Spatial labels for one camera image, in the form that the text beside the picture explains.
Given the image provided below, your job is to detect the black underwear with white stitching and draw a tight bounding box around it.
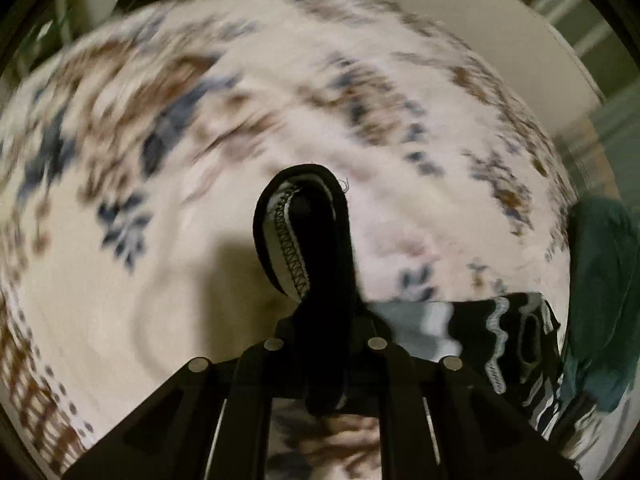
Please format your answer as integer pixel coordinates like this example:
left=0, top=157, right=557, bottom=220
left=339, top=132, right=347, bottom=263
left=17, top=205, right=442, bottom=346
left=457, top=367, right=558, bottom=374
left=253, top=164, right=392, bottom=417

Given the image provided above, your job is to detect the striped black white garment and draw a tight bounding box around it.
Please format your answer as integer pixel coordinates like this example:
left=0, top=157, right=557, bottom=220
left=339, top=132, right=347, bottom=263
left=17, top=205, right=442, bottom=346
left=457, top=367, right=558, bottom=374
left=369, top=292, right=563, bottom=437

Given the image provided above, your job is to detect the dark green cloth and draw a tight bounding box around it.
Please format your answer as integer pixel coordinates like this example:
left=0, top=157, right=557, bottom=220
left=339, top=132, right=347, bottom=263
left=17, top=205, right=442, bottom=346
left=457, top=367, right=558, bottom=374
left=562, top=196, right=639, bottom=413

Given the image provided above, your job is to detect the floral cream bedsheet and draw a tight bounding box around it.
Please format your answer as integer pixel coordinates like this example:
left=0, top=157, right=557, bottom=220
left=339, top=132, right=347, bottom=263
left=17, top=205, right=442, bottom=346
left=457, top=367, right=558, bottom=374
left=1, top=0, right=574, bottom=479

